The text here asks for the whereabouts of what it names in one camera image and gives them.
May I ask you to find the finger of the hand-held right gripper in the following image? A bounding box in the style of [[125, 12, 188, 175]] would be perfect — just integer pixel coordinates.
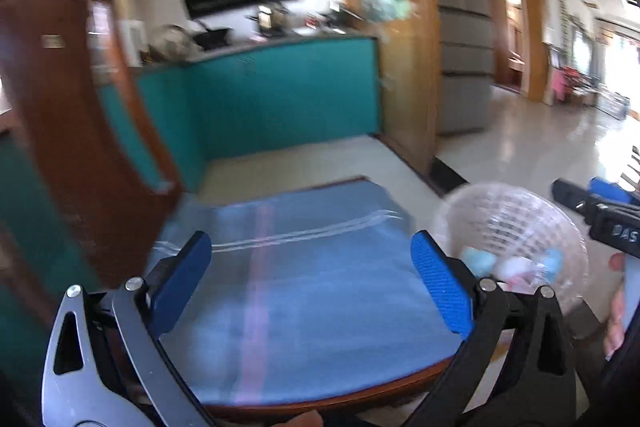
[[590, 177, 640, 208], [552, 178, 608, 228]]

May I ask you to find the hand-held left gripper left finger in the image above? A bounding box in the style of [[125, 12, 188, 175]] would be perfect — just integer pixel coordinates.
[[42, 231, 216, 427]]

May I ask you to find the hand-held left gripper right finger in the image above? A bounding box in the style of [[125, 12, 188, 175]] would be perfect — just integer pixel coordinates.
[[400, 230, 581, 427]]

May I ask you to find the light blue textured wrapper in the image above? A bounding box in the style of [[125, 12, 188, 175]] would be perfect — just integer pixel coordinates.
[[460, 246, 498, 278]]

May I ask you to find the white plastic mesh basket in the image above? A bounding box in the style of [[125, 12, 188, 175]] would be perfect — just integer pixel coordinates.
[[432, 182, 590, 325]]

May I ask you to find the person's right hand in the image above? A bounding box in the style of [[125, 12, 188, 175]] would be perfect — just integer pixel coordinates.
[[602, 252, 632, 358]]

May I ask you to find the person's left hand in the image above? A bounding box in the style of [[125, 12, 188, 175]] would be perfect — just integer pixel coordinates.
[[270, 408, 325, 427]]

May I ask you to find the wooden armchair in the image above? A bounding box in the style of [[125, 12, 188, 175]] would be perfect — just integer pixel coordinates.
[[547, 66, 601, 108]]

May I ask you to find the pink cloth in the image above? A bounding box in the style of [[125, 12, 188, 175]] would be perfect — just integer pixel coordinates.
[[550, 72, 569, 104]]

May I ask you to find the blue striped seat cushion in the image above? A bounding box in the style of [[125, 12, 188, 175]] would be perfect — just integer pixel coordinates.
[[147, 182, 463, 408]]

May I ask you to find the grey multi-door fridge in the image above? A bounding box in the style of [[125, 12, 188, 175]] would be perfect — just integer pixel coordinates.
[[417, 0, 493, 136]]

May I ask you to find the carved wooden chair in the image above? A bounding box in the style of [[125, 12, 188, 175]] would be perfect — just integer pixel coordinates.
[[0, 0, 516, 418]]

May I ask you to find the round metal pot lid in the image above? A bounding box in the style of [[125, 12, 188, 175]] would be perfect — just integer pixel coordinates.
[[150, 24, 193, 60]]

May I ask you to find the black wok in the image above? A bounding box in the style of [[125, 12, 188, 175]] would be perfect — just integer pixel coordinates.
[[192, 21, 232, 50]]

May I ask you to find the grey kitchen countertop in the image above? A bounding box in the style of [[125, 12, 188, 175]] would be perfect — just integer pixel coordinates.
[[95, 29, 381, 82]]

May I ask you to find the steel stock pot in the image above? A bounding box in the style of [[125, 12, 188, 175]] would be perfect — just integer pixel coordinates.
[[256, 3, 291, 38]]

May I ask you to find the small dark saucepan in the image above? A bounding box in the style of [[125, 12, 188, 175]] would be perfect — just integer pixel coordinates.
[[325, 1, 363, 30]]

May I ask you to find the wooden doorway frame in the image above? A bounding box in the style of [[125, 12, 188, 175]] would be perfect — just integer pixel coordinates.
[[487, 0, 546, 104]]

